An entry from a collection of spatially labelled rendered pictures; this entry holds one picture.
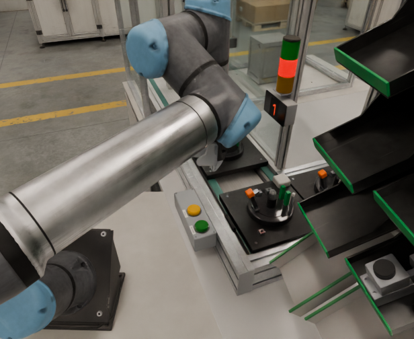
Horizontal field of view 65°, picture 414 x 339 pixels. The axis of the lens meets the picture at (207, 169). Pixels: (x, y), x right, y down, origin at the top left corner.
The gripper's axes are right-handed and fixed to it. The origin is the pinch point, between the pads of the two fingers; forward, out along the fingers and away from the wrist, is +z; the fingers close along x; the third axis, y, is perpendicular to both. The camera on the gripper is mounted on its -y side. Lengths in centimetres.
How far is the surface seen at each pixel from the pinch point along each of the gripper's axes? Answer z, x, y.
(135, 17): -12, -87, 0
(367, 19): -1, -87, -120
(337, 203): 1.3, 19.0, -19.0
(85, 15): 83, -524, 7
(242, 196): 26.3, -13.2, -14.8
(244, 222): 26.3, -2.8, -10.5
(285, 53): -14.6, -22.7, -29.7
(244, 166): 26.3, -27.3, -22.3
